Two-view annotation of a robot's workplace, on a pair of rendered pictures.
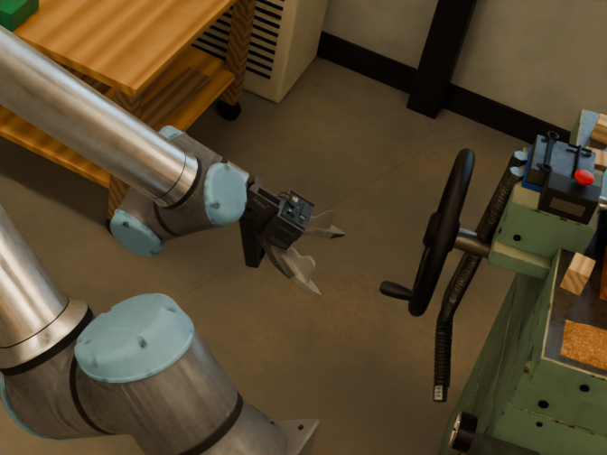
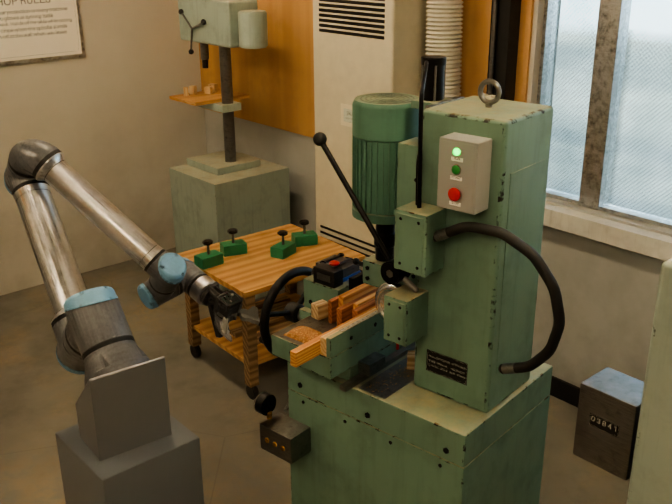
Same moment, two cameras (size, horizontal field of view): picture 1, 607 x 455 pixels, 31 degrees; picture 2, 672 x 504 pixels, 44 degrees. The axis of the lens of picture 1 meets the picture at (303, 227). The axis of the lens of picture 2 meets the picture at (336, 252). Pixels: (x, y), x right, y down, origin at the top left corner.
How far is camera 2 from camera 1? 171 cm
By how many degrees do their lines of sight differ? 37
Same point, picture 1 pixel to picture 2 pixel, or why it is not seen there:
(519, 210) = (307, 283)
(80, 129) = (103, 220)
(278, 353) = not seen: hidden behind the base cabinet
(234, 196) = (175, 267)
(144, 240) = (146, 295)
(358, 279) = not seen: hidden behind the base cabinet
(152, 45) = (267, 279)
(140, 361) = (78, 300)
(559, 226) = (324, 291)
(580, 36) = not seen: hidden behind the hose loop
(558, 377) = (280, 347)
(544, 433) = (307, 410)
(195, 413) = (96, 329)
